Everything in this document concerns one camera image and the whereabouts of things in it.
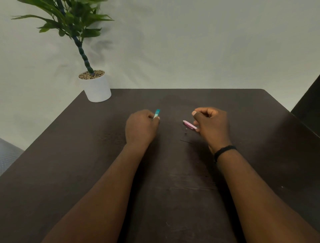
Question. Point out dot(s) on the grey chair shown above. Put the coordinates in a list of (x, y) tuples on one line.
[(8, 156)]

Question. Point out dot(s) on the black wristband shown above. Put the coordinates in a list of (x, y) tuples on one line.
[(224, 150)]

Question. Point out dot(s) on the person's right thumb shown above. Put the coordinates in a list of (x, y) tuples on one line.
[(197, 117)]

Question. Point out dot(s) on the thin black needle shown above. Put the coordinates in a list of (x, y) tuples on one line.
[(186, 141)]

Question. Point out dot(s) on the white plant pot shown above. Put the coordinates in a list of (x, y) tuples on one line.
[(95, 87)]

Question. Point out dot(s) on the person's right forearm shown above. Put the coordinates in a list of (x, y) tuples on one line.
[(260, 200)]

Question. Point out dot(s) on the teal and white small tool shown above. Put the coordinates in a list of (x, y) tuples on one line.
[(156, 113)]

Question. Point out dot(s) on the person's right hand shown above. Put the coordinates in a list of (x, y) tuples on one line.
[(212, 127)]

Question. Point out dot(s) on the person's left hand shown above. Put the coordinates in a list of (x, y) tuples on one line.
[(140, 129)]

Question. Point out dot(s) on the green artificial plant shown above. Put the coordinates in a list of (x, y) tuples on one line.
[(70, 27)]

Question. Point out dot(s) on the dark furniture panel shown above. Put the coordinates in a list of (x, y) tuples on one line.
[(308, 107)]

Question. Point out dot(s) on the person's left forearm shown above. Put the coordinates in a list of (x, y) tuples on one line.
[(97, 200)]

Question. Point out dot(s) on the person's left fingers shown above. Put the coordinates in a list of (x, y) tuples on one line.
[(152, 117)]

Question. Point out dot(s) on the pink small tool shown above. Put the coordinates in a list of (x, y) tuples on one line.
[(189, 124)]

